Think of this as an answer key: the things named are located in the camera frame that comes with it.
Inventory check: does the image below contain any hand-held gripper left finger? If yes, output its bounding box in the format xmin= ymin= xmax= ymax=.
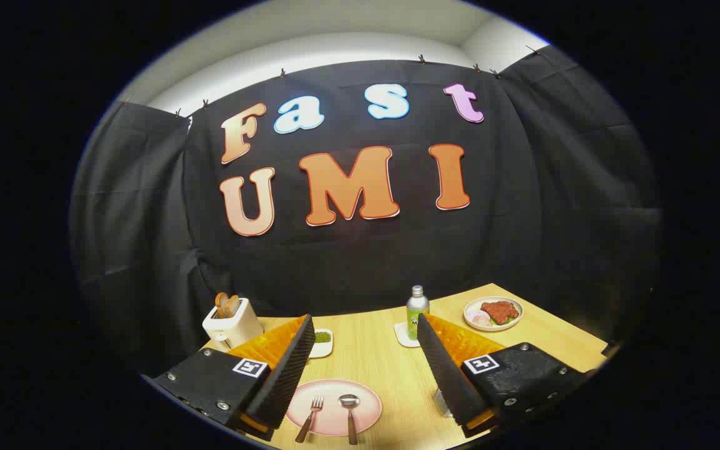
xmin=152 ymin=314 xmax=316 ymax=442

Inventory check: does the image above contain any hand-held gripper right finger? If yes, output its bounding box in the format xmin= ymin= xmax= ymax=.
xmin=416 ymin=312 xmax=592 ymax=438

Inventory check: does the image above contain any fork with wooden handle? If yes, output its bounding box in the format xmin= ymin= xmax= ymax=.
xmin=295 ymin=396 xmax=324 ymax=444

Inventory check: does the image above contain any spoon with wooden handle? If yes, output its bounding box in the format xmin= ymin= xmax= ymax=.
xmin=337 ymin=394 xmax=361 ymax=446

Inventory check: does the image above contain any metal cutlery drainer basket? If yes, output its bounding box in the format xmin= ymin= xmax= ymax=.
xmin=433 ymin=387 xmax=454 ymax=418

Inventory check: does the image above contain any white divided dish with beans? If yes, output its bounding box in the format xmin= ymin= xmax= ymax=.
xmin=309 ymin=329 xmax=334 ymax=359

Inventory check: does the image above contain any white square coaster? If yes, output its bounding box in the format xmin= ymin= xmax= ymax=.
xmin=394 ymin=322 xmax=422 ymax=348

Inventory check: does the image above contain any white toaster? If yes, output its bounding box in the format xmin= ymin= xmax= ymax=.
xmin=202 ymin=297 xmax=264 ymax=351

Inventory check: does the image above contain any green soda bottle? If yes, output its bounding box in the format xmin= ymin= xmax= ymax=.
xmin=406 ymin=285 xmax=430 ymax=341

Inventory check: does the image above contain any white plate with meat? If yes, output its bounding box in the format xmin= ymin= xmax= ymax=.
xmin=463 ymin=296 xmax=524 ymax=332

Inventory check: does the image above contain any pink round plate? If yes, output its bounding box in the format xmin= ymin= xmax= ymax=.
xmin=285 ymin=379 xmax=383 ymax=437

